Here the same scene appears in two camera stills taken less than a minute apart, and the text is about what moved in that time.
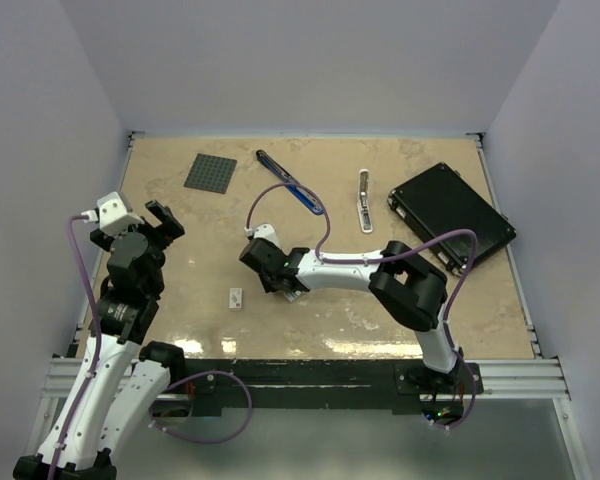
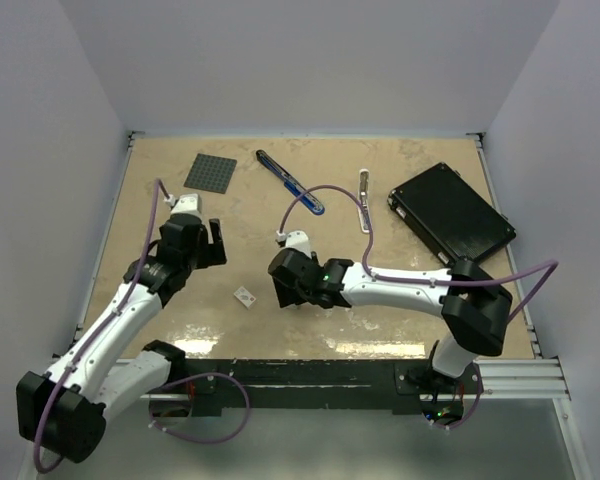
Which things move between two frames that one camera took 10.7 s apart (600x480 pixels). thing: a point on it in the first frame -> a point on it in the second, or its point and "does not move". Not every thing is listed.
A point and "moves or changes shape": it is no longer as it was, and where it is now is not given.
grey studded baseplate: [211, 173] does not move
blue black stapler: [301, 193] does not move
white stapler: [364, 203] does not move
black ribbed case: [440, 200] does not move
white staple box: [235, 301] moves or changes shape
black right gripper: [267, 285] -> [286, 295]
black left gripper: [169, 228] -> [213, 253]
